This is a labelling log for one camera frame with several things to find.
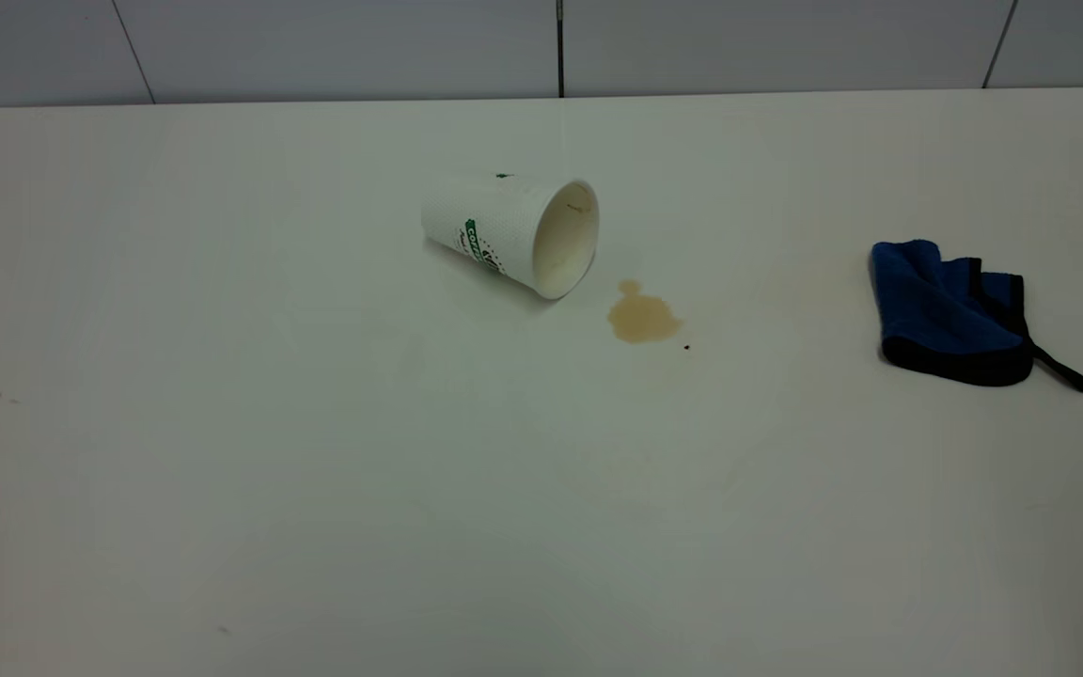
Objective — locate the white paper coffee cup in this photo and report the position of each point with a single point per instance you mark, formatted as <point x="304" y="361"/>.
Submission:
<point x="504" y="226"/>

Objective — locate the blue black-edged cloth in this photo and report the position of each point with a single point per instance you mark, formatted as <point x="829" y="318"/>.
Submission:
<point x="936" y="310"/>

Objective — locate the brown coffee spill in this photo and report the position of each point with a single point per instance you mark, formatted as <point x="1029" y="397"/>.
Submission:
<point x="642" y="320"/>

